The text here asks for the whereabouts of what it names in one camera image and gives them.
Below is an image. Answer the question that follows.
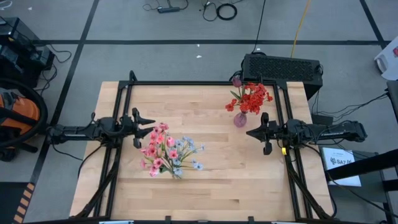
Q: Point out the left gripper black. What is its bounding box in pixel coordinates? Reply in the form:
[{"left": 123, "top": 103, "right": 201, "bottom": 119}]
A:
[{"left": 119, "top": 108, "right": 156, "bottom": 149}]

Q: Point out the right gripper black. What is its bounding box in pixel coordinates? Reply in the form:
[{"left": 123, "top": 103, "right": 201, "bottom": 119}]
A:
[{"left": 246, "top": 112, "right": 289, "bottom": 156}]

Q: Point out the pink flower bunch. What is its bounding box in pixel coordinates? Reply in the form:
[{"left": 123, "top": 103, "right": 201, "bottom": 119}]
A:
[{"left": 139, "top": 121, "right": 180, "bottom": 179}]

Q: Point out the pale blue flower bunch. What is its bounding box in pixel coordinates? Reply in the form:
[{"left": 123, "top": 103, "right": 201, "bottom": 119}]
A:
[{"left": 172, "top": 135, "right": 206, "bottom": 178}]

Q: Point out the dark red tulip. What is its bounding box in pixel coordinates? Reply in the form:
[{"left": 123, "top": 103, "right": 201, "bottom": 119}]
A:
[{"left": 229, "top": 76, "right": 244, "bottom": 102}]

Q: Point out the purple glass vase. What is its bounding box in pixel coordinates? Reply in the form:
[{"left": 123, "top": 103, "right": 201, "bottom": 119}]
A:
[{"left": 233, "top": 111, "right": 248, "bottom": 128}]

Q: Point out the black power adapter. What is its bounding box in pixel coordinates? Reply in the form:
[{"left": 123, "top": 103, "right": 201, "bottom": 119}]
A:
[{"left": 312, "top": 114, "right": 333, "bottom": 126}]

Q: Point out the black perforated computer case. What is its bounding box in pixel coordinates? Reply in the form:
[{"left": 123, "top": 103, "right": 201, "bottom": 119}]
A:
[{"left": 241, "top": 53, "right": 324, "bottom": 100}]

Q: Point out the white printed sheet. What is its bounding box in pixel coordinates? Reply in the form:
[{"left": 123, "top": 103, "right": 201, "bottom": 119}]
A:
[{"left": 322, "top": 146, "right": 363, "bottom": 187}]

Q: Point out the black metal stand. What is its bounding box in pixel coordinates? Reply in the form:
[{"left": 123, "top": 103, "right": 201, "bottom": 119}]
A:
[{"left": 325, "top": 148, "right": 398, "bottom": 224}]

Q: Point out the orange black vacuum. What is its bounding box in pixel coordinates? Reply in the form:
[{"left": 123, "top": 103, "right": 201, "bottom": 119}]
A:
[{"left": 0, "top": 77, "right": 50, "bottom": 149}]

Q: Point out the black power strip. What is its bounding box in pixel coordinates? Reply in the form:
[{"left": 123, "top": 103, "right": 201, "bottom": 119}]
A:
[{"left": 157, "top": 6, "right": 181, "bottom": 14}]

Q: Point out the orange shop vacuum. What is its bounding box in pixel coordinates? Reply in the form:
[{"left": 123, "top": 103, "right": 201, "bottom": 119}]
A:
[{"left": 0, "top": 88, "right": 40, "bottom": 147}]

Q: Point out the white plastic object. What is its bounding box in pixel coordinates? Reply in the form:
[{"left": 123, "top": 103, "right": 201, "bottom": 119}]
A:
[{"left": 374, "top": 43, "right": 398, "bottom": 82}]

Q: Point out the black equipment rack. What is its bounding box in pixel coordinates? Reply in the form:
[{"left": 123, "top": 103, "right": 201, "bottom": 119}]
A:
[{"left": 0, "top": 17, "right": 56, "bottom": 90}]

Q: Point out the black metal table frame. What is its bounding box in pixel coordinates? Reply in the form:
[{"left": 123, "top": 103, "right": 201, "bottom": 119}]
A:
[{"left": 74, "top": 70, "right": 336, "bottom": 224}]

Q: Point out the black hanging cable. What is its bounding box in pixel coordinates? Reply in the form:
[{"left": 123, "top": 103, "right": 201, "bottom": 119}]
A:
[{"left": 252, "top": 0, "right": 267, "bottom": 54}]

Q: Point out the yellow hanging cable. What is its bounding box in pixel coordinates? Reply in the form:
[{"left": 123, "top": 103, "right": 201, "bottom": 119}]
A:
[{"left": 290, "top": 0, "right": 312, "bottom": 59}]

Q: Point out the coiled black cable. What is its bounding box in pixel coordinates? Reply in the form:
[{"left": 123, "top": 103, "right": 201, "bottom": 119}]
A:
[{"left": 216, "top": 2, "right": 238, "bottom": 21}]

